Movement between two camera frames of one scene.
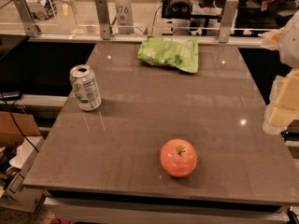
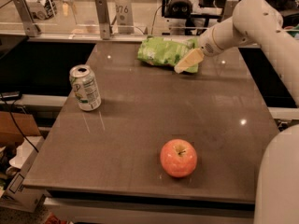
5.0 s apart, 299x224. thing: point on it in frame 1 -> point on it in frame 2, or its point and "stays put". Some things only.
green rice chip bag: (180, 52) stays put
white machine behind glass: (42, 7) stays put
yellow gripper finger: (287, 91) -> (213, 41)
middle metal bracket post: (103, 14) stays put
